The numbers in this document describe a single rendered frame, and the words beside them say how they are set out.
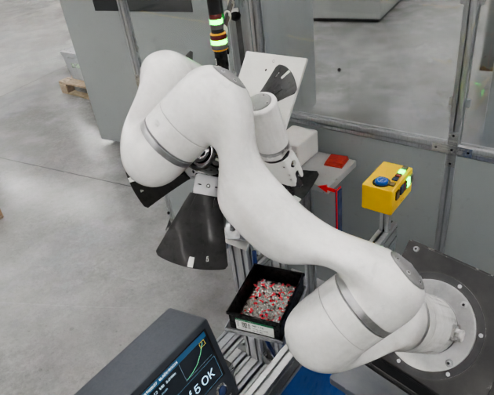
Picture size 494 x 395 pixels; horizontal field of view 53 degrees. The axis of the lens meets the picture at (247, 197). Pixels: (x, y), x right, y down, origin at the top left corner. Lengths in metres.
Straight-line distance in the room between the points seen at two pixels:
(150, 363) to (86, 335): 1.93
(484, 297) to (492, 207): 0.96
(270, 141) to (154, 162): 0.48
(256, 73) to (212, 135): 1.14
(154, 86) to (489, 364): 0.82
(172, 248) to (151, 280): 1.43
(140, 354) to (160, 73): 0.48
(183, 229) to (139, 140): 0.81
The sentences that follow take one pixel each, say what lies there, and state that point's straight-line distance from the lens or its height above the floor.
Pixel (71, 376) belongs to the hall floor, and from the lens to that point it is 2.66.
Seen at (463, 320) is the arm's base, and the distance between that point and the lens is 1.12.
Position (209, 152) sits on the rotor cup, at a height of 1.22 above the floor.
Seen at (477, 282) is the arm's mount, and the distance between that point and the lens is 1.13.
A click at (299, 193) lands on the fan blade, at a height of 1.16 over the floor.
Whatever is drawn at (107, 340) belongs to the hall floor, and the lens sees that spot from 2.74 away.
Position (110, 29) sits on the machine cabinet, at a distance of 4.07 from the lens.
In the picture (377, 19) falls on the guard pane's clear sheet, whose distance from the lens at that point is 1.93.
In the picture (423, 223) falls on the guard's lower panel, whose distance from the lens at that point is 2.20.
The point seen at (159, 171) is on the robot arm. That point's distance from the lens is 0.76.
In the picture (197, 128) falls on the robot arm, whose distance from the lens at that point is 0.72.
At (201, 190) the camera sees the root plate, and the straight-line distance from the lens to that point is 1.55.
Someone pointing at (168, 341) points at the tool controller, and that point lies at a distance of 0.92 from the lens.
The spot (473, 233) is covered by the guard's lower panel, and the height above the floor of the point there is 0.63.
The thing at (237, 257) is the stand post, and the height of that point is 0.68.
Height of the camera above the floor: 1.92
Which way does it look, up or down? 33 degrees down
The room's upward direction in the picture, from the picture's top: 8 degrees counter-clockwise
